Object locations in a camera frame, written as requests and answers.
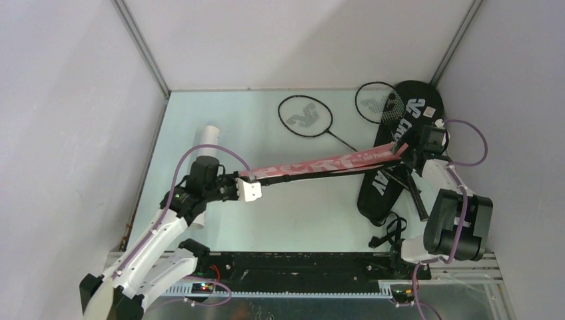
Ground pink SPORT racket bag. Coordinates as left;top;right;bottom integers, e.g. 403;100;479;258
238;143;407;186

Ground white shuttlecock tube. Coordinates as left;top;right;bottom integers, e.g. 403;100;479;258
189;125;222;231

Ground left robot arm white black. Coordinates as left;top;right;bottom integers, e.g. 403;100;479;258
79;156;261;319

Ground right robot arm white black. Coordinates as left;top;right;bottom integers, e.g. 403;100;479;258
387;125;493;279

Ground black racket bag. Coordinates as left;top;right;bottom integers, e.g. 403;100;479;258
354;80;444;235

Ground black racket right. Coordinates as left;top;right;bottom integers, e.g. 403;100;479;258
354;81;406;125

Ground black racket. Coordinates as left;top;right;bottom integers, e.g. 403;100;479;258
277;95;357;151
354;81;406;125

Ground left controller board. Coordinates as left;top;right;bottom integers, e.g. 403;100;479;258
191;283;215;295

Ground controller board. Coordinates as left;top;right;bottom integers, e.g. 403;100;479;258
191;283;215;295
391;289;417;305

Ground black racket left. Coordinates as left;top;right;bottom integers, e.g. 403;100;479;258
277;95;357;151

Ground right controller board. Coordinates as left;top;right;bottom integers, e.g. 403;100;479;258
391;289;417;305

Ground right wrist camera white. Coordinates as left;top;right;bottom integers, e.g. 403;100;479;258
434;118;446;129

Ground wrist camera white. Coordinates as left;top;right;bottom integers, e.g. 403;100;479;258
434;118;446;129
235;178;263;202

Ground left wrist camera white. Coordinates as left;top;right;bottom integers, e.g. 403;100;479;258
235;178;263;202

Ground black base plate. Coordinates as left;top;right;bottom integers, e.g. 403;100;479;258
193;251;415;294

